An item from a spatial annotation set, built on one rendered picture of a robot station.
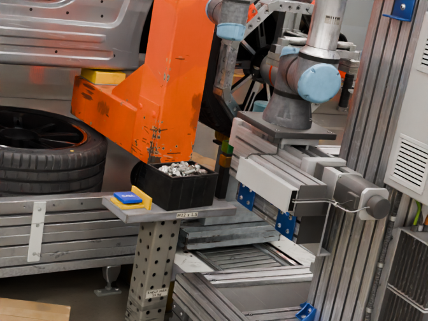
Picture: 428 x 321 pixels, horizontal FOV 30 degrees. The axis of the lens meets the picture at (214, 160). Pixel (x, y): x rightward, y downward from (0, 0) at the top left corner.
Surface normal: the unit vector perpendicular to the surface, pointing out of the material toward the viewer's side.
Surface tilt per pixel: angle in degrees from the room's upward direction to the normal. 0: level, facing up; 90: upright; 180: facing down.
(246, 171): 90
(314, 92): 98
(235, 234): 90
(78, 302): 0
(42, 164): 90
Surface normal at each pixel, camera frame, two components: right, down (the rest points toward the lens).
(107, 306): 0.18, -0.94
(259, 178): -0.86, -0.01
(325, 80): 0.22, 0.44
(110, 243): 0.55, 0.33
